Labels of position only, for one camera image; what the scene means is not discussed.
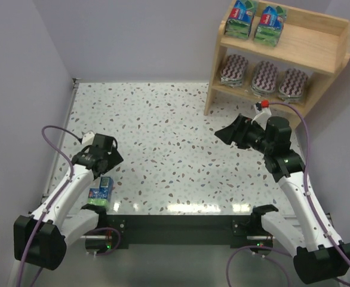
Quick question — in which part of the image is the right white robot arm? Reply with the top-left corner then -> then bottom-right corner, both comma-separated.
215,115 -> 350,284

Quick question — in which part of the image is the wooden two-tier shelf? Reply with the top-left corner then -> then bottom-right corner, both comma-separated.
204,0 -> 350,133

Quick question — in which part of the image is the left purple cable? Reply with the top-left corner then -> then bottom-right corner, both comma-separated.
13,125 -> 122,287

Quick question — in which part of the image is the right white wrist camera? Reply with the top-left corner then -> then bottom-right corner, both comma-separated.
252,100 -> 272,124

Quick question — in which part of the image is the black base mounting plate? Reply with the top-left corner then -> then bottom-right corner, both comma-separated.
106,215 -> 273,249

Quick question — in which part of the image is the aluminium frame rail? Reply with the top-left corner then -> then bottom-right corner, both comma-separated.
28,78 -> 82,215

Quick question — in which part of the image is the purple zigzag sponge pack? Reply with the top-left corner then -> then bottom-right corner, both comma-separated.
251,60 -> 278,96
278,68 -> 309,103
220,54 -> 248,88

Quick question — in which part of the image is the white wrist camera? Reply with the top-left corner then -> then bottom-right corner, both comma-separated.
252,100 -> 272,124
80,131 -> 95,146

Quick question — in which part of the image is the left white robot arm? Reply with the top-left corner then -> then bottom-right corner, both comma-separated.
14,133 -> 123,270

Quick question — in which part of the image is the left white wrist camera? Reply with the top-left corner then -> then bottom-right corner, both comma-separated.
80,131 -> 95,146

